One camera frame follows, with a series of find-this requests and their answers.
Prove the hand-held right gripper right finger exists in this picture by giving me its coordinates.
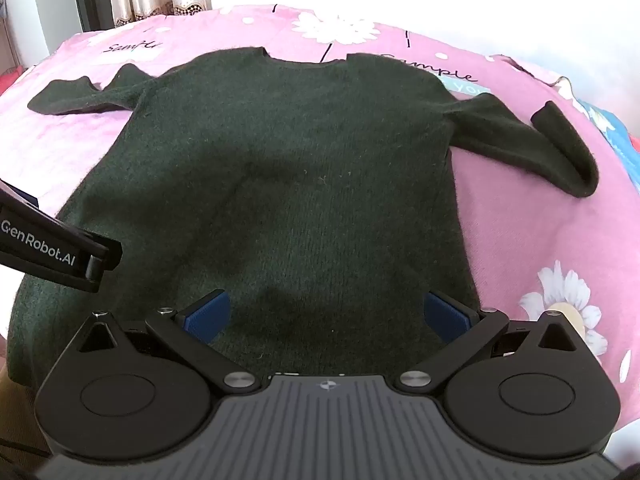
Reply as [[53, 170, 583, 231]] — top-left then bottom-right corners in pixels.
[[394, 290, 594, 394]]

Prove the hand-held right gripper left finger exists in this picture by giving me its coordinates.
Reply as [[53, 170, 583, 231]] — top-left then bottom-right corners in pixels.
[[75, 289, 259, 394]]

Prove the dark green knit sweater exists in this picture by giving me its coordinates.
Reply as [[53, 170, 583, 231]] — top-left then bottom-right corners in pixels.
[[7, 46, 600, 391]]

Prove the pink floral bedsheet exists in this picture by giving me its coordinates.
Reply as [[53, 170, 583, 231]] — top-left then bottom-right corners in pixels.
[[0, 2, 640, 441]]

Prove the red cloth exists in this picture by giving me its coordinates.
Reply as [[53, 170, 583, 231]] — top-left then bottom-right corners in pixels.
[[0, 67, 23, 97]]

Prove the black cable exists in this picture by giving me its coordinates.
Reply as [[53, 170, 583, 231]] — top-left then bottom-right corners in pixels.
[[0, 435, 51, 480]]

